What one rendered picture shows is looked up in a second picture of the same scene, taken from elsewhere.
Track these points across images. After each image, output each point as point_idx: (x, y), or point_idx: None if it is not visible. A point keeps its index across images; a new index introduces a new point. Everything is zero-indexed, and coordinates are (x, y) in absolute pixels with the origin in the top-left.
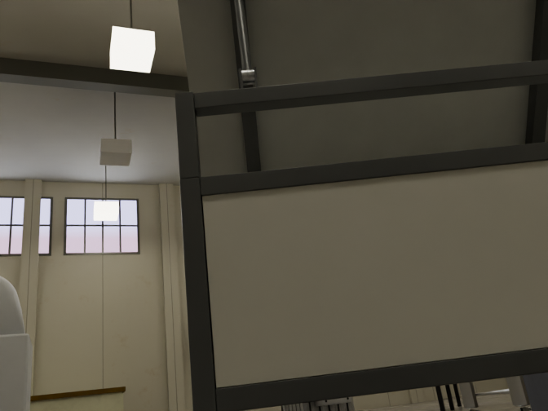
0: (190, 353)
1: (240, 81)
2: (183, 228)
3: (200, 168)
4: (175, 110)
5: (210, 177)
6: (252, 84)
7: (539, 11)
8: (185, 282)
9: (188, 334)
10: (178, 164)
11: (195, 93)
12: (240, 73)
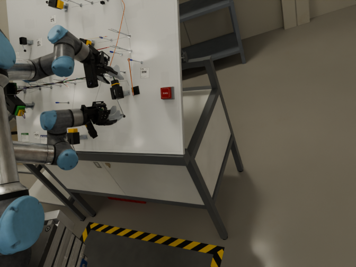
0: (231, 125)
1: (185, 56)
2: (223, 98)
3: (210, 83)
4: (212, 62)
5: (210, 85)
6: (181, 58)
7: None
8: (227, 110)
9: (230, 121)
10: (217, 80)
11: (204, 57)
12: (186, 53)
